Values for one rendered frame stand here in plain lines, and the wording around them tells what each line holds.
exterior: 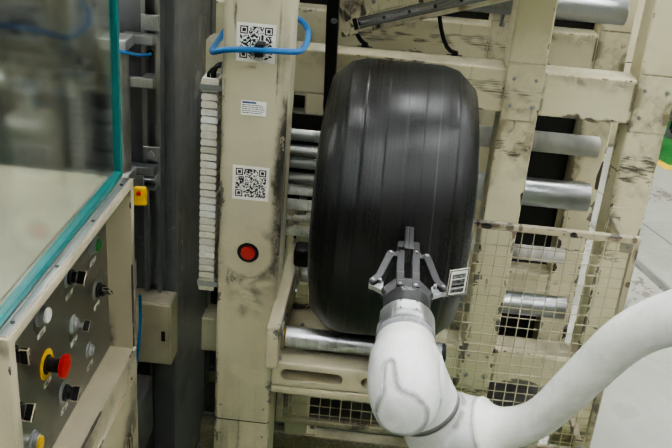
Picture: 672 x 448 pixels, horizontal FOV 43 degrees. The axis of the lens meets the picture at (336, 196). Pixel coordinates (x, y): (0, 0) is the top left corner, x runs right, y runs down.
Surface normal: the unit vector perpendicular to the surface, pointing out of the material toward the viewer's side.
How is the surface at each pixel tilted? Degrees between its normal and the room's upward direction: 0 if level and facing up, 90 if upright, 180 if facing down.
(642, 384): 0
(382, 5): 90
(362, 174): 59
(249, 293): 90
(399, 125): 38
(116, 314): 90
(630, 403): 0
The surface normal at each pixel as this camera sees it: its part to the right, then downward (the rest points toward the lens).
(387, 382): -0.50, -0.62
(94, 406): 0.07, -0.91
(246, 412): -0.08, 0.40
